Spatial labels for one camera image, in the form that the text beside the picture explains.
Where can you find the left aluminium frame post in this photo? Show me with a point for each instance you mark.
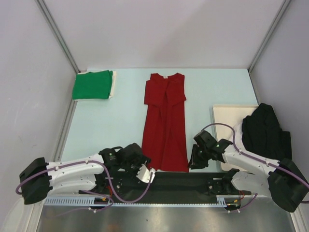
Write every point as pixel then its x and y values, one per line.
pixel 57 33

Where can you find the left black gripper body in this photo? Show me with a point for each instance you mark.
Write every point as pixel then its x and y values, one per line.
pixel 132 167

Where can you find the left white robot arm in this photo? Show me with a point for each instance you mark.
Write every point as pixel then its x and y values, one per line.
pixel 88 175

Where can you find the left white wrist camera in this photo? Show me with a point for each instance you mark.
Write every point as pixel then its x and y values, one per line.
pixel 146 175

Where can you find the aluminium frame post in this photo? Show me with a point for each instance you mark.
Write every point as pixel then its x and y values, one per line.
pixel 270 32
pixel 57 33

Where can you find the white tray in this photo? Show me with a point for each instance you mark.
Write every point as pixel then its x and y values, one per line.
pixel 230 115

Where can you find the black t shirt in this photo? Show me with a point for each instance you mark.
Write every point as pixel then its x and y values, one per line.
pixel 263 135

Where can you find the white t shirt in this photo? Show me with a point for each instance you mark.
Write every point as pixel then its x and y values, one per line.
pixel 238 136

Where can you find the aluminium front rail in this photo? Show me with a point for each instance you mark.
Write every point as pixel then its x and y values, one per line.
pixel 42 187

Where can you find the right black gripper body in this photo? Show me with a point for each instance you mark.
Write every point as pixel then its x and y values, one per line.
pixel 200 157

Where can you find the folded green t shirt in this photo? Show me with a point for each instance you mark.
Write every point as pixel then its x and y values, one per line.
pixel 93 84

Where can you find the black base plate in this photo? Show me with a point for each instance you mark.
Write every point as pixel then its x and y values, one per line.
pixel 176 188

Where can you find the right aluminium frame post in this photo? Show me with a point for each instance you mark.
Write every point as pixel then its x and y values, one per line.
pixel 270 32

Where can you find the red t shirt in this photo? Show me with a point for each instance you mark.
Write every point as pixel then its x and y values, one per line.
pixel 164 138

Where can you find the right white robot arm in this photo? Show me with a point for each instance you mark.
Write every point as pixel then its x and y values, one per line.
pixel 282 181

